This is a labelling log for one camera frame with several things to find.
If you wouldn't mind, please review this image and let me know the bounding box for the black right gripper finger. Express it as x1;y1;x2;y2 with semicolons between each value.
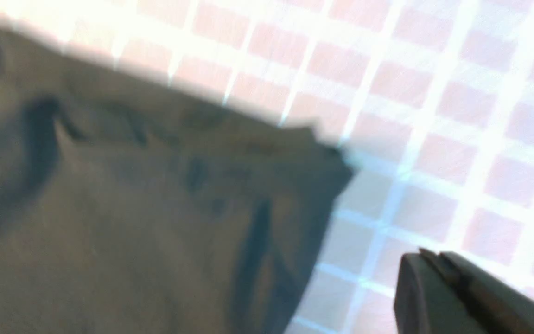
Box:
394;249;534;334

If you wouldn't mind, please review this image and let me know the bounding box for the dark gray long-sleeve top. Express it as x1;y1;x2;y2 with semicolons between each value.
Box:
0;27;352;334

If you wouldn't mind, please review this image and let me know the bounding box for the pink grid-pattern tablecloth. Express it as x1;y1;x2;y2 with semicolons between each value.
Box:
0;0;534;334

